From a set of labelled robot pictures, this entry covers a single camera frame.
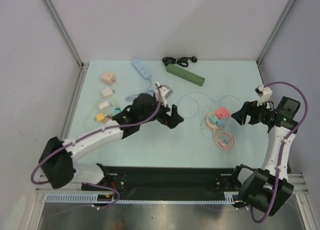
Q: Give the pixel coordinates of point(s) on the light blue cube charger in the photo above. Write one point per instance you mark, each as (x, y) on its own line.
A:
(220, 123)

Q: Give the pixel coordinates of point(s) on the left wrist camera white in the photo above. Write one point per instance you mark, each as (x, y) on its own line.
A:
(162, 93)

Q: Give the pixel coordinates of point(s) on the left aluminium frame post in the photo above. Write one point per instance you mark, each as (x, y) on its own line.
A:
(64, 33)

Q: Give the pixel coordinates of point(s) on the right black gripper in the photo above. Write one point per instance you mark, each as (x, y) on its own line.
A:
(250, 112)

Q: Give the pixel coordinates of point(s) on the small yellow orange adapter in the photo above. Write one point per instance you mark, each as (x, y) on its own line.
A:
(100, 117)

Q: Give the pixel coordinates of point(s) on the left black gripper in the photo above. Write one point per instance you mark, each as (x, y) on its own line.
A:
(171, 121)

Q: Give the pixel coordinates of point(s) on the pink round socket hub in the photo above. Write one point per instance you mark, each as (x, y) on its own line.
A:
(211, 127)

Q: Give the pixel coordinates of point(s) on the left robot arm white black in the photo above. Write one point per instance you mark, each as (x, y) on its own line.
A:
(59, 157)

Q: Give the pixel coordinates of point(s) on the aluminium frame post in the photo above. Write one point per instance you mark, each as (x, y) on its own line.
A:
(275, 31)
(64, 33)

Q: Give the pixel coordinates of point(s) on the teal plug adapter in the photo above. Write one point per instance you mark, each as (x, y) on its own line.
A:
(117, 111)

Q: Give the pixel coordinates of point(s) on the green power strip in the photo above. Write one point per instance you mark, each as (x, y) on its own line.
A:
(184, 74)

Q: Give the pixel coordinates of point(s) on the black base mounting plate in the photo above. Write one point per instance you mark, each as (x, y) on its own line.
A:
(129, 180)

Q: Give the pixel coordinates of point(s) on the grey cable duct rail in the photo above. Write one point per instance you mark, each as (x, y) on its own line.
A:
(196, 197)

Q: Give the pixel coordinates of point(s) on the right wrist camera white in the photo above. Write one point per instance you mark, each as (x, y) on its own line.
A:
(264, 94)

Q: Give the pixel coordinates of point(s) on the white Honor charger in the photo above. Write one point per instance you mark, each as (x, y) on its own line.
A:
(107, 92)

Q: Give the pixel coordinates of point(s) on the right aluminium frame post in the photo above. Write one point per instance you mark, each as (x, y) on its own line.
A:
(275, 31)

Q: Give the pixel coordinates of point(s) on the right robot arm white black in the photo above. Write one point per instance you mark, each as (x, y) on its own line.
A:
(267, 188)

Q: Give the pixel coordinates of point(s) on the pink deer cube socket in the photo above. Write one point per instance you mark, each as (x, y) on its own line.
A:
(109, 78)

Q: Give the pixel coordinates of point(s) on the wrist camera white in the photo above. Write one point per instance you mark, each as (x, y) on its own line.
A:
(162, 93)
(264, 94)

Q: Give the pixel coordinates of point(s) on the red pink cube charger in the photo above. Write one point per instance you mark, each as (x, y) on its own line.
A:
(222, 113)

